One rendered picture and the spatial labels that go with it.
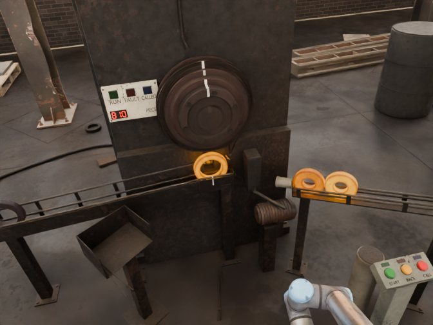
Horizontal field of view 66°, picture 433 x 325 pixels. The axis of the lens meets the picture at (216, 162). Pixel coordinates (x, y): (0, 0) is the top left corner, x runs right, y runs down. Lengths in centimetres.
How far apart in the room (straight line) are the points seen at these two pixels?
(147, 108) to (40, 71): 272
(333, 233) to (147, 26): 182
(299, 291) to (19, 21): 370
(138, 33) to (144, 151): 59
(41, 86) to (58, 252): 226
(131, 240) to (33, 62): 297
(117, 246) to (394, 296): 126
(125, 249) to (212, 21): 113
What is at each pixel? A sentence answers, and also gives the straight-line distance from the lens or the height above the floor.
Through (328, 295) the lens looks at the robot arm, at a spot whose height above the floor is 65.
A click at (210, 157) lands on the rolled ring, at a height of 83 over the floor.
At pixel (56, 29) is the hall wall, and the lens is 786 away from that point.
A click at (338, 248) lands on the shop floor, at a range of 245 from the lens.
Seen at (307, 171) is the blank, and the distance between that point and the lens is 174.
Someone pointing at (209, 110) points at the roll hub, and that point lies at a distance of 148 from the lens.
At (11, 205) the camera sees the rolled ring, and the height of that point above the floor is 74.
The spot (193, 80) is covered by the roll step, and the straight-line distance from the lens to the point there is 149.
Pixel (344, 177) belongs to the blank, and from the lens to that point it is 172.
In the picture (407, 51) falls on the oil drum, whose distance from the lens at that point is 392.
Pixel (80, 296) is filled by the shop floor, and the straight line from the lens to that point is 237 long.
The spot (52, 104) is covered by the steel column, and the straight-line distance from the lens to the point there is 444.
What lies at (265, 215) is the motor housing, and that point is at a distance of 187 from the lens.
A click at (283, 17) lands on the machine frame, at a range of 172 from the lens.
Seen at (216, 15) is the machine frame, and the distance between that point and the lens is 162.
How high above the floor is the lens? 181
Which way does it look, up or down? 35 degrees down
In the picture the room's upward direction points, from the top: 4 degrees counter-clockwise
